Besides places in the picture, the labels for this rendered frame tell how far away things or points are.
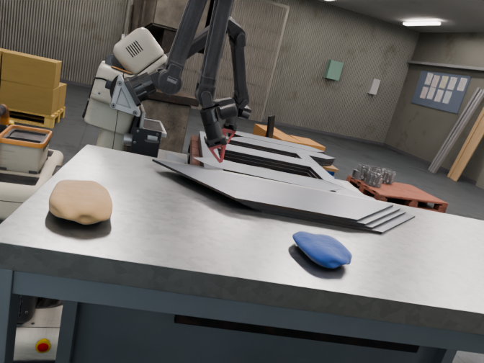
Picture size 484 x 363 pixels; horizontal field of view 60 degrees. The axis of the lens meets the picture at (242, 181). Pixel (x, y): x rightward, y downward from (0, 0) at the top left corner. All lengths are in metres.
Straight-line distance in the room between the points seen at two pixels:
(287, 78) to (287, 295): 10.80
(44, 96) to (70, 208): 5.26
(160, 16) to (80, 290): 4.20
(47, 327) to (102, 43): 9.14
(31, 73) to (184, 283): 5.41
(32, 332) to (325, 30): 10.74
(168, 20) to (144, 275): 4.23
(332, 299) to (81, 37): 10.09
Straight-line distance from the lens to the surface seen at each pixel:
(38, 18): 10.65
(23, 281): 0.68
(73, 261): 0.64
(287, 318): 0.70
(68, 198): 0.73
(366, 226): 1.02
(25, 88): 5.97
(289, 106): 11.51
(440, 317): 0.80
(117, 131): 1.63
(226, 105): 1.50
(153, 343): 1.46
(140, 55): 1.57
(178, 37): 1.44
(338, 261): 0.75
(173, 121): 4.85
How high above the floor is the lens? 1.35
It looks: 15 degrees down
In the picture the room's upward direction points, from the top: 14 degrees clockwise
